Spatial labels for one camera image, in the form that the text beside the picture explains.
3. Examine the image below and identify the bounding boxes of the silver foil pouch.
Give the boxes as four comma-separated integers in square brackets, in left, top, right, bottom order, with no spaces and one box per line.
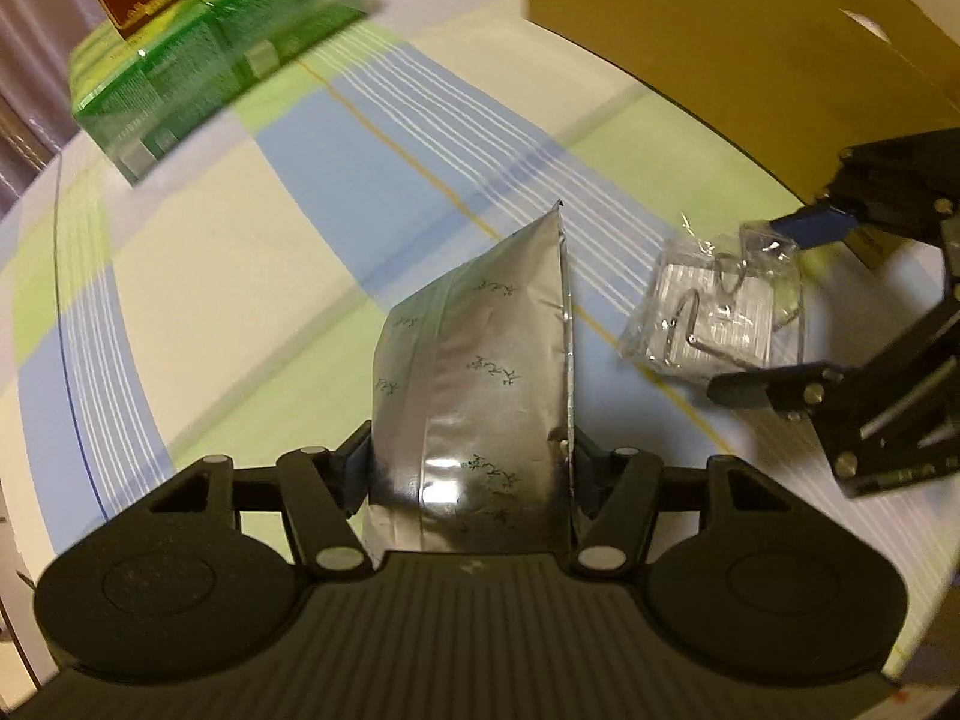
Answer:
[362,200,578,556]

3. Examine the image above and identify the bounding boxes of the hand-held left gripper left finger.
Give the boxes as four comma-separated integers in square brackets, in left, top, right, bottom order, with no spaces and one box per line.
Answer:
[146,420,376,581]

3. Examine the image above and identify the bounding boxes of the clear glass jar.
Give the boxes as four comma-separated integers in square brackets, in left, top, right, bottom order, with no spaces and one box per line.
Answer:
[619,214,809,385]

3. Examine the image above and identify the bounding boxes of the mauve curtain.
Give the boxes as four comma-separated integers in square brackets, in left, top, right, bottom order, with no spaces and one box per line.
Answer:
[0,0,100,212]

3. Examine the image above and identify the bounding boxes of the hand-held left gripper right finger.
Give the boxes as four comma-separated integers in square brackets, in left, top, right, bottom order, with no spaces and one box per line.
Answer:
[559,424,788,581]

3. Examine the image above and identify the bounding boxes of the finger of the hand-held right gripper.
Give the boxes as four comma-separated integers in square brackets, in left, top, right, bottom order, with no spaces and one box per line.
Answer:
[772,127,960,249]
[707,292,960,422]

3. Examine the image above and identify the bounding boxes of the green wrapped tissue pack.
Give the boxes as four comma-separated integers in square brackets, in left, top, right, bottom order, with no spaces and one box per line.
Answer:
[67,0,372,188]

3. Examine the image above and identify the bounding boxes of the brown cardboard box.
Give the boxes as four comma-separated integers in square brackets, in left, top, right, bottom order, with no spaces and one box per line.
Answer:
[525,0,960,272]

